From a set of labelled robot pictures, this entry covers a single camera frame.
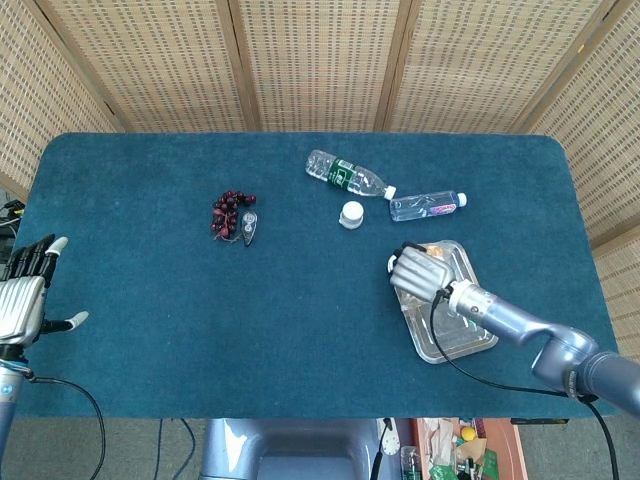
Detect black floor cables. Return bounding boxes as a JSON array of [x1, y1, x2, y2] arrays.
[[157, 418, 197, 480]]

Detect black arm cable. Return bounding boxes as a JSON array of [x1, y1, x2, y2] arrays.
[[22, 372, 108, 480], [428, 287, 622, 480]]

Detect black equipment with wires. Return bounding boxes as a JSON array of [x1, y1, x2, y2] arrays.
[[0, 198, 26, 264]]

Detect white tool with black cord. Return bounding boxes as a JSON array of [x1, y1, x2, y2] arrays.
[[369, 418, 401, 480]]

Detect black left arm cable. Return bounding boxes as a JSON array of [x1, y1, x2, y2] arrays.
[[22, 372, 108, 480]]

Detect metal rectangular tray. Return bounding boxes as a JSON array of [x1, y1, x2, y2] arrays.
[[387, 239, 500, 365]]

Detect small white capped jar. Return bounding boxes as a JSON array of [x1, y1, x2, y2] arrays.
[[339, 200, 365, 230]]

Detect blue table cloth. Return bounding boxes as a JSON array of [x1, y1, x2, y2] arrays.
[[4, 132, 619, 420]]

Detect orange box of clutter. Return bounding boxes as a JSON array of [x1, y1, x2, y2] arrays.
[[399, 417, 524, 480]]

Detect water bottle with pink label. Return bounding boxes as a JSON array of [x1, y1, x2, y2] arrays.
[[388, 189, 469, 223]]

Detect water bottle with green label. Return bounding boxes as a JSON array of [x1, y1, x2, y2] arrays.
[[304, 148, 398, 200]]

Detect red grape bunch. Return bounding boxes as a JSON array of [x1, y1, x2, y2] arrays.
[[209, 189, 258, 241]]

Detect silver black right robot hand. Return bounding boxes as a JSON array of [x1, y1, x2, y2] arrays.
[[387, 242, 459, 302]]

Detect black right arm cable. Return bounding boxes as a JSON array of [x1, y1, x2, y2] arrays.
[[428, 287, 622, 480]]

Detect small clear plastic packet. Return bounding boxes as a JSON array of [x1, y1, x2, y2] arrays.
[[239, 210, 259, 248]]

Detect woven bamboo folding screen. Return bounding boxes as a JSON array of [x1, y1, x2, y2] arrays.
[[0, 0, 640, 351]]

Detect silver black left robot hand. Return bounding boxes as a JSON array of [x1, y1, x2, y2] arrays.
[[0, 234, 90, 351]]

